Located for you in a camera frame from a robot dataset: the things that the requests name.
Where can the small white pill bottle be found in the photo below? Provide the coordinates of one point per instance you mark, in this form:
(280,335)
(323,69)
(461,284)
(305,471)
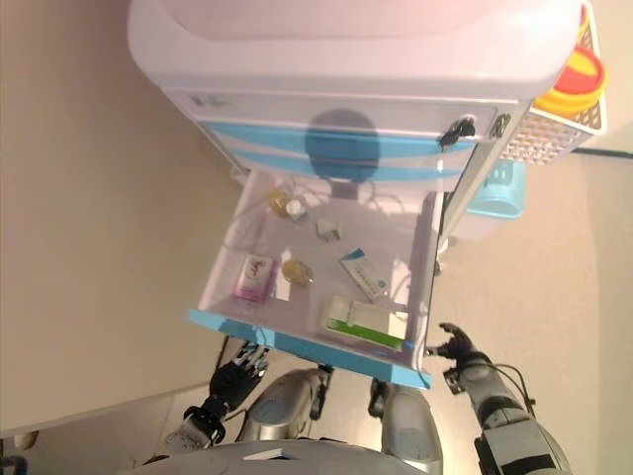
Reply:
(297,210)

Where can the small yellow pill bottle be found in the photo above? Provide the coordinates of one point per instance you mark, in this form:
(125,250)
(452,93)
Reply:
(278,202)

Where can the white locking cart drawer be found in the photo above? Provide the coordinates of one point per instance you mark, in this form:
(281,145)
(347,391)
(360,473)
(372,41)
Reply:
(297,106)

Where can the yellow sharps container red lid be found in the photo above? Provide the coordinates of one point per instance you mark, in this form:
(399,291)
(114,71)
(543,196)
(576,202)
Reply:
(578,74)

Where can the blue front cart drawer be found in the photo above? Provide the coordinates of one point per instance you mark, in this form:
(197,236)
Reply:
(324,262)
(410,170)
(247,134)

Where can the blue lid waste bin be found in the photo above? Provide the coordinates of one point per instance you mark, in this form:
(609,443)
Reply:
(494,198)

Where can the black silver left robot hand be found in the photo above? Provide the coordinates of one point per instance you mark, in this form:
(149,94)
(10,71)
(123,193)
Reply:
(232,383)

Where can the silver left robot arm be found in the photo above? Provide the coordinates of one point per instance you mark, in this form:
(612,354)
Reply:
(193,430)

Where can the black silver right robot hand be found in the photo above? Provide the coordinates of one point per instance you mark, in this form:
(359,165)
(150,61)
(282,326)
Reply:
(462,353)

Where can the white medical cart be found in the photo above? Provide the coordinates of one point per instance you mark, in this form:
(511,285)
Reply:
(346,64)

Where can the white perforated basket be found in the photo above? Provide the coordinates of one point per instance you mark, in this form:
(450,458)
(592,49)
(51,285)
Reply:
(544,138)

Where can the blue white medicine box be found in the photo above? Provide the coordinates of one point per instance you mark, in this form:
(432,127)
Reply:
(366,274)

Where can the grey robot torso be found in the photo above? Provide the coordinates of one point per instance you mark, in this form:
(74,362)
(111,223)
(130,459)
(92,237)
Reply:
(297,462)

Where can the metal cart side latch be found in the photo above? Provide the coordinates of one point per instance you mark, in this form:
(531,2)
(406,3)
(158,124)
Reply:
(500,124)

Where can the green white medicine box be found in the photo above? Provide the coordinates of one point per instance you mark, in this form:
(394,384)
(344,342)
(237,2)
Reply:
(363,321)

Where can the clear jar yellow capsules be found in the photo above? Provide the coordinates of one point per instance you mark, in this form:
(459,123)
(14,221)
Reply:
(296,271)

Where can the pink white medicine box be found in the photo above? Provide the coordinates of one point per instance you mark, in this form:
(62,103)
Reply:
(254,277)

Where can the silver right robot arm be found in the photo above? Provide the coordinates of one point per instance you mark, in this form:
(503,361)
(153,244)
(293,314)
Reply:
(514,435)

